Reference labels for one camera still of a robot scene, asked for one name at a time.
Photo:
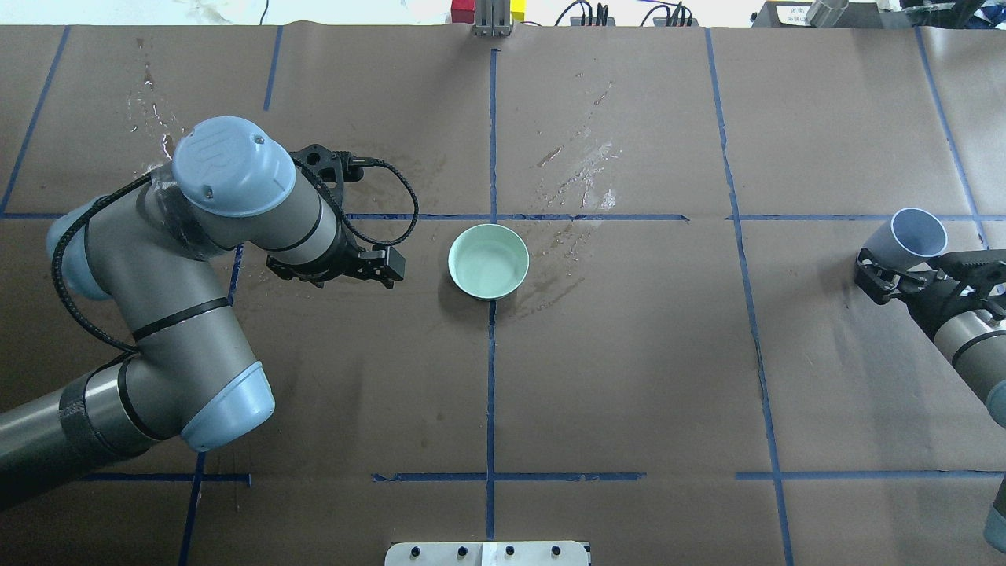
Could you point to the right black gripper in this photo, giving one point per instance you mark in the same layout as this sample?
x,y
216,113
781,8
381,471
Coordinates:
x,y
945,299

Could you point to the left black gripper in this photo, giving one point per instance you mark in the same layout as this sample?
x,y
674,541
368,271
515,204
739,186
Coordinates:
x,y
348,264

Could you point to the light blue plastic cup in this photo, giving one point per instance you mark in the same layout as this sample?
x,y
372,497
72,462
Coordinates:
x,y
909,237

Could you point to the mint green bowl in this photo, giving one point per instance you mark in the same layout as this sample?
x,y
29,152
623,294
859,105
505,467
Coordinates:
x,y
488,261

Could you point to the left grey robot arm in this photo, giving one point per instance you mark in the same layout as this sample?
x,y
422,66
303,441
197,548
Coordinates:
x,y
133,268

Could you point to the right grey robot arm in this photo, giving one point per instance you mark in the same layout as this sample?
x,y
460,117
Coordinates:
x,y
973,343

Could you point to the brown paper table cover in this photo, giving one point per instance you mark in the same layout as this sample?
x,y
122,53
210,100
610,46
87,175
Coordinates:
x,y
687,375

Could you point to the coloured cube stack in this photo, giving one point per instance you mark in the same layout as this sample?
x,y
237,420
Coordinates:
x,y
463,11

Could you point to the small metal cylinder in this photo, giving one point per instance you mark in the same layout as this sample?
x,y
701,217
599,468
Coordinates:
x,y
825,13

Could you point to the black power strip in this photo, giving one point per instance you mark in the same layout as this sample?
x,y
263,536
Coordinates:
x,y
610,14

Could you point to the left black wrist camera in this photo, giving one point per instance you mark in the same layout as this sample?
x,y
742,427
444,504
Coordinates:
x,y
329,164

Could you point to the aluminium frame post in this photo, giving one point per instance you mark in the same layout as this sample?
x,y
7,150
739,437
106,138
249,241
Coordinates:
x,y
492,18

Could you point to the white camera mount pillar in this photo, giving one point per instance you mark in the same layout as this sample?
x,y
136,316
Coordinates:
x,y
559,552

